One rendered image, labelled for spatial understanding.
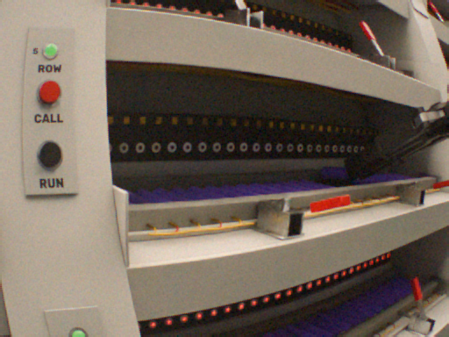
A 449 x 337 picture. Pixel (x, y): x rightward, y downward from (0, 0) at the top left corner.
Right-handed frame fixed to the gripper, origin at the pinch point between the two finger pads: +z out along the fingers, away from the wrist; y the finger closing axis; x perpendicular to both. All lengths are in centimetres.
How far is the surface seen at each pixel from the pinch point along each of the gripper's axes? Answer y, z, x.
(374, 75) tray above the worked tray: 1.5, -6.4, -9.5
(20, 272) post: 45.4, -4.3, 8.5
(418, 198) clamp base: -4.1, -4.0, 7.1
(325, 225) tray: 15.4, -2.2, 7.4
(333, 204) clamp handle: 22.2, -9.3, 7.0
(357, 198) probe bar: 5.8, 0.0, 4.8
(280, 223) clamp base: 22.6, -3.4, 6.6
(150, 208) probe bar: 32.6, -0.4, 3.7
